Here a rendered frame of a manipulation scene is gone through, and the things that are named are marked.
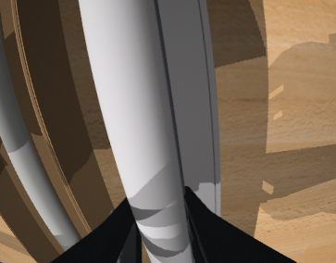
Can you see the white fluorescent tube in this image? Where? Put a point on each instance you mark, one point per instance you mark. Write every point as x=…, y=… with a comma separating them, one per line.
x=20, y=150

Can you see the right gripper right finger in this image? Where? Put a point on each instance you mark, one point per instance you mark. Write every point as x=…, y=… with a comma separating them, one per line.
x=219, y=241

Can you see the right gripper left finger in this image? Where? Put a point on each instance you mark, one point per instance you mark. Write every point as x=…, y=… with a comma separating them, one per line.
x=104, y=244

